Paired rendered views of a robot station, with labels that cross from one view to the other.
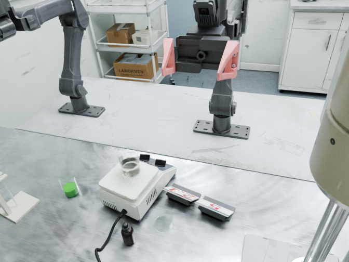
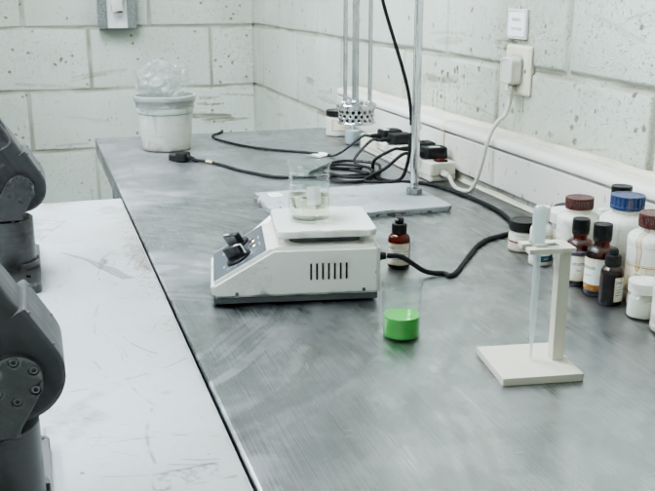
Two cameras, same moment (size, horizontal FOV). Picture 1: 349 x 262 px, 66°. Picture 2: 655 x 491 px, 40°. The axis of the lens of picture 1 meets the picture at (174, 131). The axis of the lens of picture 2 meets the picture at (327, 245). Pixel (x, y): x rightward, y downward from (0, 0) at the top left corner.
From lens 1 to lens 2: 1.54 m
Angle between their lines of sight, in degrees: 109
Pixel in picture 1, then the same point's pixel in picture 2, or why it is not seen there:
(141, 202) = not seen: hidden behind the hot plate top
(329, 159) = not seen: outside the picture
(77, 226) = (448, 302)
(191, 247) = not seen: hidden behind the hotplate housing
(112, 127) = (96, 392)
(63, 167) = (357, 380)
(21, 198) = (513, 366)
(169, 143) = (114, 302)
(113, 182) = (353, 221)
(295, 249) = (270, 203)
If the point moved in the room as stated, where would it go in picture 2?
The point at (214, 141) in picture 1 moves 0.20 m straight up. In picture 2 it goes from (68, 270) to (57, 119)
